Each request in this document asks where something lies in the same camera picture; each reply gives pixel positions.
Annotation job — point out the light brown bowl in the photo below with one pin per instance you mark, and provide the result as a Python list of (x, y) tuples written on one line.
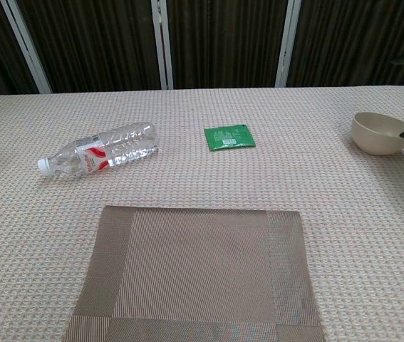
[(372, 140)]

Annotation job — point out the brown woven placemat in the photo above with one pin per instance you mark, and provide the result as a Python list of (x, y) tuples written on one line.
[(194, 274)]

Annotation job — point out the green sachet packet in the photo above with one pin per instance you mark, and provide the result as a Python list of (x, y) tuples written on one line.
[(228, 137)]

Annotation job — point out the clear plastic water bottle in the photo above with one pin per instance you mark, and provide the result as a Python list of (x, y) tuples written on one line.
[(116, 149)]

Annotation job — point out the beige woven tablecloth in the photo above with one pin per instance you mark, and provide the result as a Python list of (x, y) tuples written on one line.
[(45, 231)]

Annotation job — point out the white partition frame post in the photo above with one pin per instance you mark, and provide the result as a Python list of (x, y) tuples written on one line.
[(287, 46), (27, 46), (162, 46)]

